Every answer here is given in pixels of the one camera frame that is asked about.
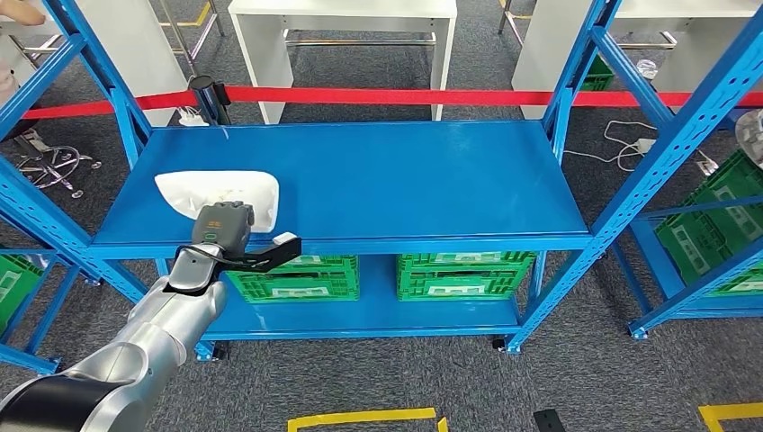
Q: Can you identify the blue metal shelf rack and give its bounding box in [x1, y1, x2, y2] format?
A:
[608, 196, 763, 342]
[0, 0, 763, 362]
[0, 247, 82, 375]

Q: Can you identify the white power cable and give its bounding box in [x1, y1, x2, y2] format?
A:
[562, 119, 657, 174]

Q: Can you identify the black stool chrome base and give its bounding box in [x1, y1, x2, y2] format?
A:
[0, 119, 103, 200]

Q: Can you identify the yellow floor tape square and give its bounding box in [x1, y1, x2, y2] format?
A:
[698, 402, 763, 432]

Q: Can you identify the black barrier post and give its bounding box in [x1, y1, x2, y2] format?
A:
[189, 76, 232, 126]

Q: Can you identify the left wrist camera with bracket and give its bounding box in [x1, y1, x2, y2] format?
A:
[221, 231, 303, 275]

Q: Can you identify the person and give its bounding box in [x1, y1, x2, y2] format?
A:
[0, 0, 47, 107]

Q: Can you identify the white plastic shell part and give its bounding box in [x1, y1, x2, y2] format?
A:
[155, 171, 281, 234]

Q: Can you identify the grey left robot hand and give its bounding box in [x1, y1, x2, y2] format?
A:
[190, 201, 256, 257]

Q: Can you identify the red barrier belt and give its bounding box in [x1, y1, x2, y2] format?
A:
[22, 89, 199, 122]
[225, 85, 763, 110]

